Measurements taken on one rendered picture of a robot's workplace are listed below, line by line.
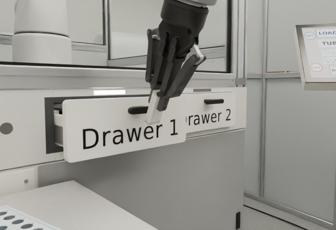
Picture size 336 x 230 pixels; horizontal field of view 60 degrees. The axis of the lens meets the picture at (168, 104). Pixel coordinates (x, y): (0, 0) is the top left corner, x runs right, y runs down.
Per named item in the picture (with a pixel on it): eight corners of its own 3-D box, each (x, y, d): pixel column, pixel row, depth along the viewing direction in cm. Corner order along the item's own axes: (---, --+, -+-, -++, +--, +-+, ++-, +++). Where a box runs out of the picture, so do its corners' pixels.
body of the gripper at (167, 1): (221, 10, 47) (202, 62, 51) (184, -5, 52) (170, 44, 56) (191, 6, 42) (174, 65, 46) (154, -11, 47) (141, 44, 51)
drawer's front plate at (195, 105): (235, 125, 97) (236, 92, 96) (170, 135, 77) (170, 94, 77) (231, 124, 98) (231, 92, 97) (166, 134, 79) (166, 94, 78)
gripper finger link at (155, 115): (166, 90, 56) (169, 92, 55) (157, 120, 59) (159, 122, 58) (155, 92, 53) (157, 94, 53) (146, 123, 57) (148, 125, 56)
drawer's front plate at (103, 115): (186, 141, 69) (186, 95, 69) (67, 163, 50) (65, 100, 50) (181, 140, 71) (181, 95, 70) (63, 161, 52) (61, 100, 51)
